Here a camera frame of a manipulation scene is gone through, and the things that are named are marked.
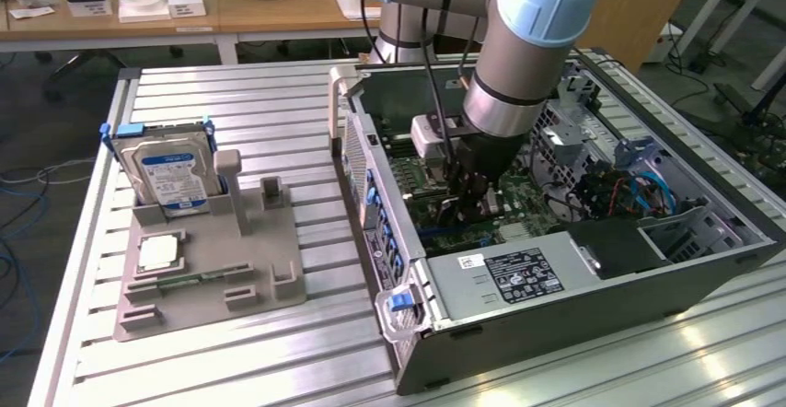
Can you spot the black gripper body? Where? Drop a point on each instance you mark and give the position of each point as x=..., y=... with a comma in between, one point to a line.
x=491, y=154

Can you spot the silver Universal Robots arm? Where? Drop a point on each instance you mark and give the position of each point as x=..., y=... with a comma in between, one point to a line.
x=515, y=57

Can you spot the green motherboard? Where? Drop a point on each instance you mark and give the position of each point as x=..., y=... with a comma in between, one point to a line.
x=522, y=227

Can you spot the grey power supply unit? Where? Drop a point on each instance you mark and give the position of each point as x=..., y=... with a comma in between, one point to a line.
x=454, y=287

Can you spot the black plastic shroud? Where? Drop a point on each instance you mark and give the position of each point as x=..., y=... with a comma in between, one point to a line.
x=614, y=250

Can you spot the blue release latch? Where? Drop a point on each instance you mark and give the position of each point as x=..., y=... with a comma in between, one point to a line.
x=399, y=300

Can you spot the black open PC case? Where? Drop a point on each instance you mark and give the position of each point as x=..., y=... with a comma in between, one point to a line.
x=553, y=333

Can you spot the wooden side panel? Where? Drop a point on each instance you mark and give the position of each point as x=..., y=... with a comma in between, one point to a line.
x=638, y=15

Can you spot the white paper stack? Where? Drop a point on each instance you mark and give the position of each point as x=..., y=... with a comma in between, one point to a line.
x=350, y=8

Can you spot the grey printed parts rack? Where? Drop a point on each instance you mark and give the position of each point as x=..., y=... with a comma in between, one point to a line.
x=215, y=241

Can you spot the hard disk in blue caddy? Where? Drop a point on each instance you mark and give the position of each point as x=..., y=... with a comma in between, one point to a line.
x=166, y=172

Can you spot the wooden desk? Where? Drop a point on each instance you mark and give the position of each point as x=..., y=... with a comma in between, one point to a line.
x=258, y=15

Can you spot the green RAM stick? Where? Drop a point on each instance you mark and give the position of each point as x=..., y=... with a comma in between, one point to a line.
x=184, y=282

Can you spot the silver CPU chip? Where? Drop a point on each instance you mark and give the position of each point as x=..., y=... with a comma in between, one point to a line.
x=156, y=252

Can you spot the plain white box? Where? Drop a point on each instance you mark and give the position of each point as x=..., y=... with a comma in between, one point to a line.
x=186, y=5

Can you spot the white box with black top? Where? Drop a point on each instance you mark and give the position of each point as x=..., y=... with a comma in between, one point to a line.
x=87, y=4

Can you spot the white paper card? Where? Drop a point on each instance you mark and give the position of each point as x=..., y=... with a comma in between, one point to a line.
x=31, y=12

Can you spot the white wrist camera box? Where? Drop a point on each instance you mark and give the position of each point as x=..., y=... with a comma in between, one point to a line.
x=430, y=142

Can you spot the white table frame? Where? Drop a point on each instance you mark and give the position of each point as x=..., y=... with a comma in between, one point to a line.
x=706, y=6

